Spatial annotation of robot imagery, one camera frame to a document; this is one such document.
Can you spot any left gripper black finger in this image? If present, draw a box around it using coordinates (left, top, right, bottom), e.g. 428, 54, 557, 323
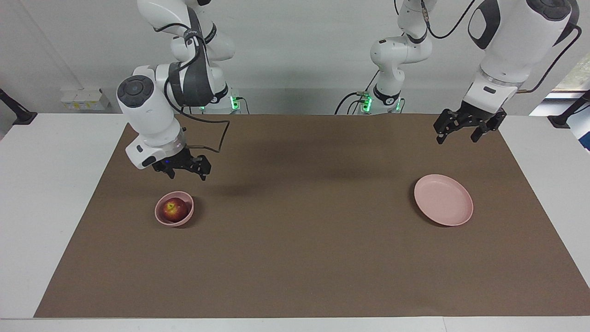
433, 108, 462, 145
470, 109, 507, 142

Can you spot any red apple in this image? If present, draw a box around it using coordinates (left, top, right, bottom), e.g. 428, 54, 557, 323
161, 198, 190, 223

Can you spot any pink bowl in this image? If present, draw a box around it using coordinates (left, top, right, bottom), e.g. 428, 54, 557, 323
154, 191, 195, 227

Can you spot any pink plate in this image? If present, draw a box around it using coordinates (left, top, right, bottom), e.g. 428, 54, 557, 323
413, 174, 474, 227

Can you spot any white socket box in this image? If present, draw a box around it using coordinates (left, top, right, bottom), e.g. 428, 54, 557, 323
61, 89, 112, 111

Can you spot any brown table mat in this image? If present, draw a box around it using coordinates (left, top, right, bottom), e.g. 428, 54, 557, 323
34, 113, 590, 319

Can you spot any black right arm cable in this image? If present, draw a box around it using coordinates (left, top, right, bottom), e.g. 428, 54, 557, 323
153, 22, 230, 154

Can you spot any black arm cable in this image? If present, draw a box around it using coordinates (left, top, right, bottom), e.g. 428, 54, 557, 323
394, 0, 581, 94
153, 22, 230, 154

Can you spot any black clamp mount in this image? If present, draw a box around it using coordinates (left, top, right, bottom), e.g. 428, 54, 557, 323
548, 90, 590, 129
0, 88, 38, 126

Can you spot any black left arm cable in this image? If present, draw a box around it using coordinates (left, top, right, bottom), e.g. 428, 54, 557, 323
394, 0, 581, 94

